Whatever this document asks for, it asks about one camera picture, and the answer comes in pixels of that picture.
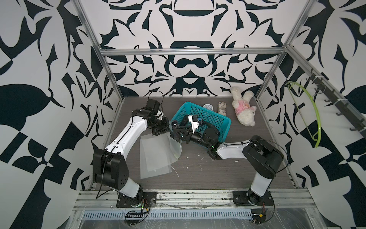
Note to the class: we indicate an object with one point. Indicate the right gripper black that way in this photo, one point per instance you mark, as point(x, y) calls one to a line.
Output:
point(185, 131)

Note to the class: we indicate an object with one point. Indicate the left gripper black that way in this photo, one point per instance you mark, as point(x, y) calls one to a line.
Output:
point(165, 128)

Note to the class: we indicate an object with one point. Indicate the translucent zip bag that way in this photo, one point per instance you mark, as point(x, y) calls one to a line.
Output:
point(175, 142)

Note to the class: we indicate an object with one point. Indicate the teal plastic basket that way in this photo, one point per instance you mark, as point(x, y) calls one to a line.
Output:
point(222, 123)

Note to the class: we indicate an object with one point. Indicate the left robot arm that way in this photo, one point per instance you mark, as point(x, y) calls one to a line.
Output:
point(109, 166)

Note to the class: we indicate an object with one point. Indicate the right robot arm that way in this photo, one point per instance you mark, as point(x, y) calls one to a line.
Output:
point(262, 156)

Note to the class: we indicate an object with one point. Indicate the lower translucent zip bags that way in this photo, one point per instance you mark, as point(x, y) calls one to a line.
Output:
point(156, 156)

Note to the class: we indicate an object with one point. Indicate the white plush toy pink shirt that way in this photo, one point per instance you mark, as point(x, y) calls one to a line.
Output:
point(245, 113)

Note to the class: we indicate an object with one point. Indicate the green tube hoop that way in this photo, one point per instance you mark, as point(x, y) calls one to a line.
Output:
point(317, 136)

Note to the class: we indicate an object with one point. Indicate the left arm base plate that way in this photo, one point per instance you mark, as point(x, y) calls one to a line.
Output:
point(143, 199)

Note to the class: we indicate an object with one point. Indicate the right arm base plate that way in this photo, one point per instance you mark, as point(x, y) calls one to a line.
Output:
point(249, 198)

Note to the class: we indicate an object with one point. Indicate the black hook rail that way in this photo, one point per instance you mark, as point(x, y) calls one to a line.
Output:
point(334, 97)

